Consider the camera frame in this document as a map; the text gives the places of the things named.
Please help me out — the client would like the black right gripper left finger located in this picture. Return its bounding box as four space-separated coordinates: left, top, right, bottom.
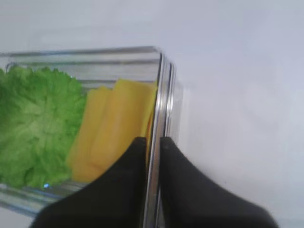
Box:
30 137 146 228

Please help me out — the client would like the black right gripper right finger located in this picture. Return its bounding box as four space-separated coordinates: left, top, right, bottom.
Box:
160 137 278 228

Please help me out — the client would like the yellow cheese slice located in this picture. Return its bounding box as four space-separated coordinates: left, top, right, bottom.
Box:
90 79 157 169
66 86 111 183

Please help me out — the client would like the clear lettuce cheese container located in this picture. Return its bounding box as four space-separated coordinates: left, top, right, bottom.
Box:
0 47 183 228

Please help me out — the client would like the yellow cheese slice in container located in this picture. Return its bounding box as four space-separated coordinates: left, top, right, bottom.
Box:
66 86 111 183

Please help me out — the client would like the green lettuce leaf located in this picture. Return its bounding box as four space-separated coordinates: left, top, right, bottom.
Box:
0 66 86 188

